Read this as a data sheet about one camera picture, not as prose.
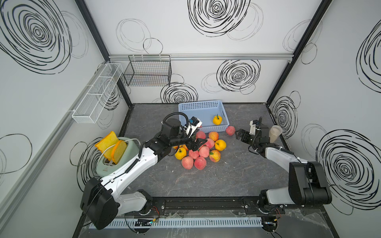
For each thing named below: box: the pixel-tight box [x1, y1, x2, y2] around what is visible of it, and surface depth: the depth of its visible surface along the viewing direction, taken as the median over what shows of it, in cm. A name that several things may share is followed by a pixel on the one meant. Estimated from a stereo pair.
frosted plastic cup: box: [268, 124, 283, 144], surface depth 94 cm
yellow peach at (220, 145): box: [214, 139, 227, 152], surface depth 93 cm
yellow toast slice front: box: [111, 139, 127, 165], surface depth 72 cm
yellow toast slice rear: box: [95, 130, 120, 160], surface depth 75 cm
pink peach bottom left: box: [181, 156, 194, 171], surface depth 86 cm
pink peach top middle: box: [195, 130, 206, 139], surface depth 98 cm
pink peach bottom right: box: [193, 156, 207, 171], surface depth 86 cm
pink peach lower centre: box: [188, 149, 199, 160], surface depth 89 cm
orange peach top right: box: [208, 131, 219, 142], surface depth 98 cm
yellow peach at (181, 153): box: [174, 147, 188, 161], surface depth 89 cm
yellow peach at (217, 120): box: [212, 115, 223, 126], surface depth 107 cm
